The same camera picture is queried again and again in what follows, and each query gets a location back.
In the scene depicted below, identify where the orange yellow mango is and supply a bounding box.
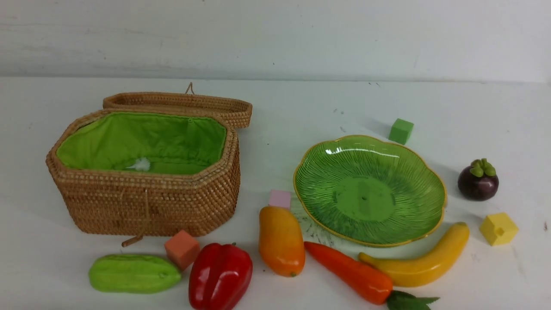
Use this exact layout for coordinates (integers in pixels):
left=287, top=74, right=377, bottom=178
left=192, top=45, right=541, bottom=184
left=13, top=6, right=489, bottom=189
left=258, top=206, right=306, bottom=277

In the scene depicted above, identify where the red bell pepper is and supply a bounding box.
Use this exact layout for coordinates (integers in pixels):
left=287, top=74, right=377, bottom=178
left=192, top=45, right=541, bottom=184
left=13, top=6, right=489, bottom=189
left=188, top=243, right=253, bottom=310

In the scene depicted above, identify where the orange carrot with green leaves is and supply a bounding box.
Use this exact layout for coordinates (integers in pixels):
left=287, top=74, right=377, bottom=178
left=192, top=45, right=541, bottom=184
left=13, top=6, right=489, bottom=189
left=304, top=242, right=439, bottom=310

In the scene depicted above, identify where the green chayote squash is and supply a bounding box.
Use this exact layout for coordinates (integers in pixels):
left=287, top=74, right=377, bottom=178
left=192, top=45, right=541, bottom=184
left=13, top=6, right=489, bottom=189
left=88, top=254, right=182, bottom=294

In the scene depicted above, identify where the yellow banana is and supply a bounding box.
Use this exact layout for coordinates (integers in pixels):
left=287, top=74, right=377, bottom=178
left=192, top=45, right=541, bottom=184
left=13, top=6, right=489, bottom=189
left=358, top=222, right=470, bottom=287

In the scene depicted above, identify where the purple mangosteen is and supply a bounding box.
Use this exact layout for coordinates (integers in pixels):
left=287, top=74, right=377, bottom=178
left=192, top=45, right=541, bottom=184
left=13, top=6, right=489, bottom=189
left=457, top=158, right=499, bottom=202

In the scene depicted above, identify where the pink foam cube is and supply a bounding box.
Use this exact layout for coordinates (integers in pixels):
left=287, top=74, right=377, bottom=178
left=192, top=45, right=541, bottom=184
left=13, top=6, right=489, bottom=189
left=268, top=189, right=291, bottom=209

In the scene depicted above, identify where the woven wicker basket lid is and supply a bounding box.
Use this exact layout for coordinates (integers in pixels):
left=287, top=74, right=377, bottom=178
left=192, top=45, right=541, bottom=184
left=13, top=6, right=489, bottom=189
left=103, top=82, right=253, bottom=129

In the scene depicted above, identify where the green leaf-shaped glass plate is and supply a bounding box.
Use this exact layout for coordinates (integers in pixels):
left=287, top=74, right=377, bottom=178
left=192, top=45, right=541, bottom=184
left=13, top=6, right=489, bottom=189
left=293, top=135, right=448, bottom=248

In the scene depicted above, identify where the green foam cube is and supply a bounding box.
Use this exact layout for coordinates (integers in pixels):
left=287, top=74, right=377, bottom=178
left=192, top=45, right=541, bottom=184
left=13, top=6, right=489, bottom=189
left=388, top=118, right=415, bottom=145

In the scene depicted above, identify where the orange foam cube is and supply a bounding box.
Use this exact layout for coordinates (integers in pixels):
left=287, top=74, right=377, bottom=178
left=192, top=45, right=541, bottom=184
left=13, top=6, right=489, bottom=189
left=164, top=230, right=201, bottom=271

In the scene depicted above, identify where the woven wicker basket green lining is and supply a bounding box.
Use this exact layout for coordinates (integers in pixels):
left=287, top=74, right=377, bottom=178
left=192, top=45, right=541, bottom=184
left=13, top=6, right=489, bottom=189
left=46, top=108, right=241, bottom=248

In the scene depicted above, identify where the yellow foam cube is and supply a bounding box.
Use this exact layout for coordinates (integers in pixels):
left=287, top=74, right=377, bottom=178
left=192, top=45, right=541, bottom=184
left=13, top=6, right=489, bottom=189
left=480, top=212, right=519, bottom=246

